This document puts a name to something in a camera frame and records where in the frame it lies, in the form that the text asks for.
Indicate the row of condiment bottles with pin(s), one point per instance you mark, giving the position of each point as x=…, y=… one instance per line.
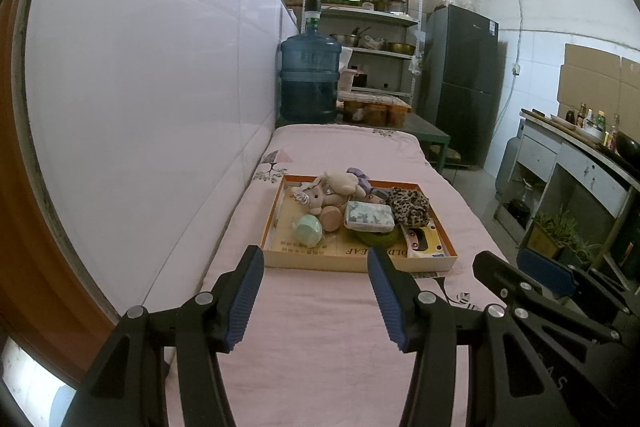
x=595, y=124

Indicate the yellow tissue pack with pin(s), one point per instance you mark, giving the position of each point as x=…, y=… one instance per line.
x=425, y=244

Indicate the grey kitchen counter cabinet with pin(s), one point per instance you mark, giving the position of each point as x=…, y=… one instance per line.
x=590, y=172

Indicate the green low table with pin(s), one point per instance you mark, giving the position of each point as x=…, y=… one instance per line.
x=425, y=127

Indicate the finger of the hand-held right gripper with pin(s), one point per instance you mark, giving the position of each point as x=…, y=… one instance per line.
x=545, y=274
x=500, y=277

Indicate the steel pot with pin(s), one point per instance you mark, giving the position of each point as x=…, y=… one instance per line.
x=345, y=41

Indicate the black wok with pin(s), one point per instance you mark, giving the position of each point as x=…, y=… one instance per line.
x=627, y=146

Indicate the dark kettle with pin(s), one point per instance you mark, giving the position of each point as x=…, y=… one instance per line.
x=519, y=207

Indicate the cardboard sheets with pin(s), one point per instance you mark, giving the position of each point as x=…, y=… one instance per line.
x=590, y=82

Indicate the brass bowl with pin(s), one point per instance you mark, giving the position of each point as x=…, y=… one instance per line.
x=400, y=49

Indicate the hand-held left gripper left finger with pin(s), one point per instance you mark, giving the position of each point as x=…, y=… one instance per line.
x=245, y=302

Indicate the green fuzzy headband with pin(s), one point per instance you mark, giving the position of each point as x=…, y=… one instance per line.
x=375, y=238

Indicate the white leaf-print tissue pack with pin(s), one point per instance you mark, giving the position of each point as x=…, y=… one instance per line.
x=370, y=216

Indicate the potted green plant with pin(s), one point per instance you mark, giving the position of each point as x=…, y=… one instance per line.
x=585, y=252
x=550, y=232

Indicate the orange-rimmed cardboard tray box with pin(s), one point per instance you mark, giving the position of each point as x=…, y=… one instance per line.
x=310, y=259

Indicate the grey plush toy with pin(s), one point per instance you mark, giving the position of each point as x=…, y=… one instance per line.
x=315, y=197

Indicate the purple scrunchie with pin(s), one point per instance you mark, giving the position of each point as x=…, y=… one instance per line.
x=357, y=174

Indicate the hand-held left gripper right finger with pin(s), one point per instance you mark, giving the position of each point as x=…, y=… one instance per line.
x=390, y=302

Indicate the brown wooden panel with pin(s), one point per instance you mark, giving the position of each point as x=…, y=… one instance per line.
x=35, y=257

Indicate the grey gas cylinder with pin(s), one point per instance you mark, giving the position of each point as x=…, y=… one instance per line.
x=507, y=167

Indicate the dark grey refrigerator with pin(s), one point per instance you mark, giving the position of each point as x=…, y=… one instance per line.
x=460, y=82

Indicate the row of glass jars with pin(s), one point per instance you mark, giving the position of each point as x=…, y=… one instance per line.
x=365, y=3

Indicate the wall socket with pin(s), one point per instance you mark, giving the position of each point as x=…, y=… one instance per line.
x=517, y=69

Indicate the black water jug pump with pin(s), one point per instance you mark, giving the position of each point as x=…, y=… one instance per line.
x=313, y=9

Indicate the cream plush toy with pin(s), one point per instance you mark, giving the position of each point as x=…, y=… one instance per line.
x=340, y=182

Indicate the pink makeup sponge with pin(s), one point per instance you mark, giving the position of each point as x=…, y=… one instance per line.
x=331, y=219

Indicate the leopard print scrunchie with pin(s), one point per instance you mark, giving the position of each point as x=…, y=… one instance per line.
x=407, y=207

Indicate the mint sponge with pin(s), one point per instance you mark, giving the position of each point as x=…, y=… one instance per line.
x=309, y=232

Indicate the blue water jug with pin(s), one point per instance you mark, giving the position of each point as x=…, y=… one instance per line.
x=310, y=77

